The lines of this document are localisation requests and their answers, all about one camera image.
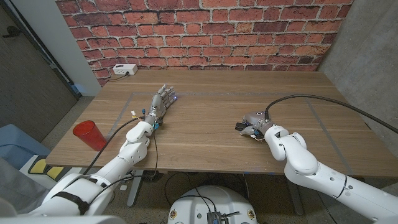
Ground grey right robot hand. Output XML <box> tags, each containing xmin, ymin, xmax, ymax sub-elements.
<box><xmin>238</xmin><ymin>111</ymin><xmax>277</xmax><ymax>138</ymax></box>

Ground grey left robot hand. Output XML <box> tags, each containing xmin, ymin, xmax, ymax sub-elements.
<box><xmin>143</xmin><ymin>83</ymin><xmax>178</xmax><ymax>126</ymax></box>

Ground red plastic cup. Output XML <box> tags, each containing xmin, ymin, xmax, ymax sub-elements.
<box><xmin>72</xmin><ymin>120</ymin><xmax>109</xmax><ymax>152</ymax></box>

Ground white power strip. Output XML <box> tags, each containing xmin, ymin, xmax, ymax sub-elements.
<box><xmin>112</xmin><ymin>63</ymin><xmax>139</xmax><ymax>76</ymax></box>

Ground black round base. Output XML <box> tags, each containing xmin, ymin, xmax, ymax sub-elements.
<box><xmin>143</xmin><ymin>170</ymin><xmax>165</xmax><ymax>183</ymax></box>

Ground red brick print backdrop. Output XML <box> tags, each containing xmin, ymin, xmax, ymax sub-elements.
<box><xmin>55</xmin><ymin>0</ymin><xmax>354</xmax><ymax>87</ymax></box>

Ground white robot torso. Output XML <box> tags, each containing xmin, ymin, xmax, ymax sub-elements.
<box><xmin>167</xmin><ymin>185</ymin><xmax>258</xmax><ymax>224</ymax></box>

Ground small black torso device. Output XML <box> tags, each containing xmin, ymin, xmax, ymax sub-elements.
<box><xmin>206</xmin><ymin>211</ymin><xmax>240</xmax><ymax>224</ymax></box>

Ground white floor board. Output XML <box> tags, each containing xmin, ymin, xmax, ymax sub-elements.
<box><xmin>18</xmin><ymin>154</ymin><xmax>91</xmax><ymax>189</ymax></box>

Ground blue bin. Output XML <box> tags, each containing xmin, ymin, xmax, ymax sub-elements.
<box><xmin>0</xmin><ymin>123</ymin><xmax>51</xmax><ymax>174</ymax></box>

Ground grey trouser leg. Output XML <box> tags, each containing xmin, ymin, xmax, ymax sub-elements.
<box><xmin>0</xmin><ymin>157</ymin><xmax>47</xmax><ymax>215</ymax></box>

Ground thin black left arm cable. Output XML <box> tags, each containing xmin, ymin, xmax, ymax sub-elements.
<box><xmin>88</xmin><ymin>136</ymin><xmax>159</xmax><ymax>206</ymax></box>

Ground black power strip cable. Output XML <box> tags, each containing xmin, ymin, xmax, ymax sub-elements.
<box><xmin>107</xmin><ymin>73</ymin><xmax>130</xmax><ymax>82</ymax></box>

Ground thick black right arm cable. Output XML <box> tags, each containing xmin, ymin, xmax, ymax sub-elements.
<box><xmin>264</xmin><ymin>93</ymin><xmax>398</xmax><ymax>135</ymax></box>

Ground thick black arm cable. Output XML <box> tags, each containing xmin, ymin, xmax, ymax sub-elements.
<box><xmin>83</xmin><ymin>116</ymin><xmax>146</xmax><ymax>176</ymax></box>
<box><xmin>264</xmin><ymin>93</ymin><xmax>398</xmax><ymax>135</ymax></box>

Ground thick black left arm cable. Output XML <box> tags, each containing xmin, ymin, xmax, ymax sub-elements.
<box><xmin>83</xmin><ymin>116</ymin><xmax>146</xmax><ymax>176</ymax></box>

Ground black door handle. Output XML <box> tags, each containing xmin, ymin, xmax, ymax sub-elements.
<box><xmin>2</xmin><ymin>25</ymin><xmax>22</xmax><ymax>39</ymax></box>

